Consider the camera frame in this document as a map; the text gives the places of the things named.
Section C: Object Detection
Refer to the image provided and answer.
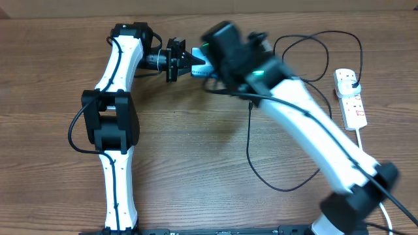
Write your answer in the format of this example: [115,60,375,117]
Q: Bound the Galaxy S24 smartphone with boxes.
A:
[191,48,217,78]

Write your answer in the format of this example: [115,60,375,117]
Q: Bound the black USB-C charging cable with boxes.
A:
[246,31,364,193]

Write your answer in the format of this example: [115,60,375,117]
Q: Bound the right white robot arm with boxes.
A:
[201,21,398,234]

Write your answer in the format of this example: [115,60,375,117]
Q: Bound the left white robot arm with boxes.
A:
[81,22,204,234]

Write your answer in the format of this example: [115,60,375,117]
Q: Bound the white charger plug adapter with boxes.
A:
[336,81,361,99]

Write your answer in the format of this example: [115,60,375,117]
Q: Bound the white power strip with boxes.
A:
[333,69,367,131]

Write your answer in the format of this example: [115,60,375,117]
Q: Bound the white power strip cord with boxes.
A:
[355,128,394,235]

